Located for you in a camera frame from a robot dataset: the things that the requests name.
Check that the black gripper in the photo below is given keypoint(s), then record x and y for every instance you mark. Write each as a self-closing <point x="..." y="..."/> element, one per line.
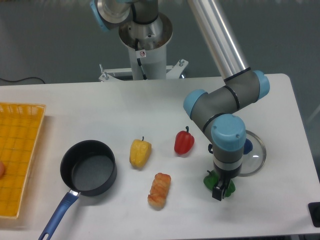
<point x="227" y="164"/>

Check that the green bell pepper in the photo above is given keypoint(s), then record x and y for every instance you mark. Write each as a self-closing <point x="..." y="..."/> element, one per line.
<point x="212" y="178"/>

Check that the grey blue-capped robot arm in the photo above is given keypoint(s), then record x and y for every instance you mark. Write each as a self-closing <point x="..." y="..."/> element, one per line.
<point x="213" y="113"/>

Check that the glass lid with blue knob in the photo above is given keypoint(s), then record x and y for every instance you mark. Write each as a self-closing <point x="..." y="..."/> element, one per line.
<point x="254" y="155"/>

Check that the red bell pepper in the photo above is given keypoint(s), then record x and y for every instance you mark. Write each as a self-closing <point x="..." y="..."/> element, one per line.
<point x="184" y="141"/>

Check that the orange toy shrimp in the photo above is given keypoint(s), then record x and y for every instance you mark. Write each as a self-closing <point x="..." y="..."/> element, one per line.
<point x="159" y="190"/>

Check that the yellow bell pepper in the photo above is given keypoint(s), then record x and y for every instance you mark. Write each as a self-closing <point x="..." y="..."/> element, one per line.
<point x="140" y="152"/>

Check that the black device at table edge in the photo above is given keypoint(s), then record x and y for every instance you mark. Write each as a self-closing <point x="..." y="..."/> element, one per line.
<point x="314" y="210"/>

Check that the yellow woven basket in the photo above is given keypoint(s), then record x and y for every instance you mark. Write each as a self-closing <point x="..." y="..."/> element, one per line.
<point x="20" y="126"/>

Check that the black saucepan with blue handle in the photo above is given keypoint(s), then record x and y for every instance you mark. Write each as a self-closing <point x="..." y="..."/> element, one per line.
<point x="89" y="169"/>

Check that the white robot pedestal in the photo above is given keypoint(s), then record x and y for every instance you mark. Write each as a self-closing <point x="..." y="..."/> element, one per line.
<point x="147" y="51"/>

